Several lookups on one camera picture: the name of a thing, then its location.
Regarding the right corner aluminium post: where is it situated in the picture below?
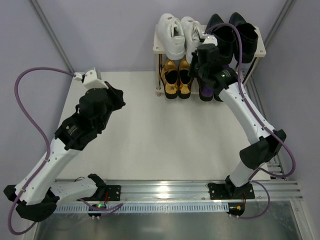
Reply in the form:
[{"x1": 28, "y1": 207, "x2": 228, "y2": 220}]
[{"x1": 264, "y1": 0, "x2": 297, "y2": 49}]

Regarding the left corner aluminium post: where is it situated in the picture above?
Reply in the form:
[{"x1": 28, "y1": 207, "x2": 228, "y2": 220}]
[{"x1": 28, "y1": 0, "x2": 75, "y2": 73}]

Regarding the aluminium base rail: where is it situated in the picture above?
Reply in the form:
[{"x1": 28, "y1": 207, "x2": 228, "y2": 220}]
[{"x1": 31, "y1": 180, "x2": 305, "y2": 203}]

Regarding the black patent loafer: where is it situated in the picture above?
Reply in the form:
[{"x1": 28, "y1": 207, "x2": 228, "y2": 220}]
[
  {"x1": 205, "y1": 13, "x2": 235, "y2": 65},
  {"x1": 229, "y1": 12, "x2": 259, "y2": 64}
]

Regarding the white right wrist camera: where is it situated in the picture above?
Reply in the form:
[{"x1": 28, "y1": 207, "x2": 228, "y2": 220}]
[{"x1": 199, "y1": 34, "x2": 218, "y2": 47}]

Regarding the gold loafer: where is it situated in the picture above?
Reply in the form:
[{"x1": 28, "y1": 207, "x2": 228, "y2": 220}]
[
  {"x1": 178, "y1": 56, "x2": 194, "y2": 99},
  {"x1": 160, "y1": 58, "x2": 179, "y2": 100}
]

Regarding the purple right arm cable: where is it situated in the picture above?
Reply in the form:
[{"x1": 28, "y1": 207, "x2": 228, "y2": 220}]
[{"x1": 204, "y1": 23, "x2": 298, "y2": 221}]

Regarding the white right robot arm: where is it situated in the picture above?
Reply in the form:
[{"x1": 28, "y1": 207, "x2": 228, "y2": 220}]
[{"x1": 189, "y1": 43, "x2": 287, "y2": 199}]

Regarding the white sneaker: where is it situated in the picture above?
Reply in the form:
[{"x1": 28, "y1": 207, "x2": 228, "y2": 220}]
[
  {"x1": 181, "y1": 16, "x2": 203, "y2": 64},
  {"x1": 156, "y1": 13, "x2": 185, "y2": 61}
]

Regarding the corner aluminium post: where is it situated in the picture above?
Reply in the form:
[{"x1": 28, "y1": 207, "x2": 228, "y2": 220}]
[
  {"x1": 28, "y1": 0, "x2": 75, "y2": 73},
  {"x1": 264, "y1": 0, "x2": 297, "y2": 49}
]

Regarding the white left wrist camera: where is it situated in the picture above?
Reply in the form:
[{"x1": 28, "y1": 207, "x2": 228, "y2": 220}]
[{"x1": 72, "y1": 67, "x2": 108, "y2": 90}]

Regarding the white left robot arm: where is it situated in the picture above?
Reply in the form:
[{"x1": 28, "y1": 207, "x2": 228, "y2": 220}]
[{"x1": 3, "y1": 82, "x2": 126, "y2": 222}]

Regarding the purple loafer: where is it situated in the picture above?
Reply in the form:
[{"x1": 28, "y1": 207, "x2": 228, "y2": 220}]
[
  {"x1": 196, "y1": 75, "x2": 214, "y2": 102},
  {"x1": 213, "y1": 65, "x2": 237, "y2": 102}
]

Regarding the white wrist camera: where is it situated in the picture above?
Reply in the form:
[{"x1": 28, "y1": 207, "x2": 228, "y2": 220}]
[
  {"x1": 72, "y1": 67, "x2": 108, "y2": 90},
  {"x1": 199, "y1": 34, "x2": 218, "y2": 47}
]

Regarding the grey slotted cable duct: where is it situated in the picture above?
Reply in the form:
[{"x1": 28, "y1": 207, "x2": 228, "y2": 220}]
[{"x1": 55, "y1": 202, "x2": 229, "y2": 214}]

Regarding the white two-tier shoe shelf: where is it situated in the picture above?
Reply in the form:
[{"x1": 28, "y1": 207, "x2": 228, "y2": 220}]
[{"x1": 153, "y1": 25, "x2": 267, "y2": 97}]

